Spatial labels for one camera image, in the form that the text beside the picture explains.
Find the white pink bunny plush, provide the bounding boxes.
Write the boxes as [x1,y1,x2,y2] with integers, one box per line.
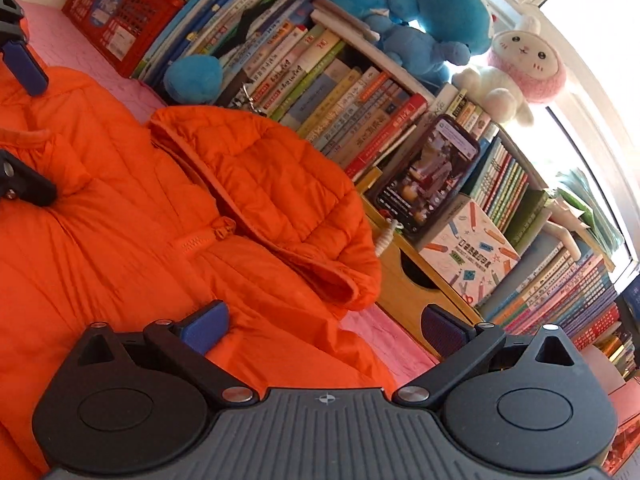
[452,15,568,128]

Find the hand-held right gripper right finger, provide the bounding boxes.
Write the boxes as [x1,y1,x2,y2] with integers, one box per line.
[392,305,581,406]

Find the black lanyard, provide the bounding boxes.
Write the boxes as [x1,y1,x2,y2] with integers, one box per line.
[212,0,316,61]

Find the red plastic crate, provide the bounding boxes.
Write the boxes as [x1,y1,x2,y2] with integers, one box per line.
[62,0,186,78]

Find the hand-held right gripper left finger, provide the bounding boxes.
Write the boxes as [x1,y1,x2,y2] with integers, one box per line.
[77,300,261,406]

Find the white printed box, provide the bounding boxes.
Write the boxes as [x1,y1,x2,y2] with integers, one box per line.
[417,195,521,308]

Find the blue plush ball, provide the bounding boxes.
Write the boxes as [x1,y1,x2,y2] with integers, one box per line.
[164,54,224,106]

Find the white window frame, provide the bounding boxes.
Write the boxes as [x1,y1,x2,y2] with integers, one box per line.
[460,0,640,266]

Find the pink printed blanket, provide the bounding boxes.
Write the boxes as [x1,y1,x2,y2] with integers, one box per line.
[20,2,441,391]

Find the row of books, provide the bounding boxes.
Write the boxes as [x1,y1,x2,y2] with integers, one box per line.
[132,0,640,376]

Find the pink toy house case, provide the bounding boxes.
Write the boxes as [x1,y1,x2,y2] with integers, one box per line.
[607,377,640,466]

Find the white charging cable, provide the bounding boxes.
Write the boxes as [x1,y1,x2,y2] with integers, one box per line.
[376,219,404,257]

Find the wooden drawer organizer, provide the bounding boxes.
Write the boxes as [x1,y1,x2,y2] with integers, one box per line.
[360,170,483,361]

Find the orange puffer jacket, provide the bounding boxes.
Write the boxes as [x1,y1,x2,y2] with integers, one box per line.
[0,65,401,480]

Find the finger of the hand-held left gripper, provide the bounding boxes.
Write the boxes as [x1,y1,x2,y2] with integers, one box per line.
[0,0,50,97]
[0,150,57,207]

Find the black smartphone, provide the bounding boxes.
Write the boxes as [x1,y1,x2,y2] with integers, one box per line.
[374,114,482,236]

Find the blue plush toy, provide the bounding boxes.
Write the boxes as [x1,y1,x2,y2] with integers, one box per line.
[295,0,496,92]

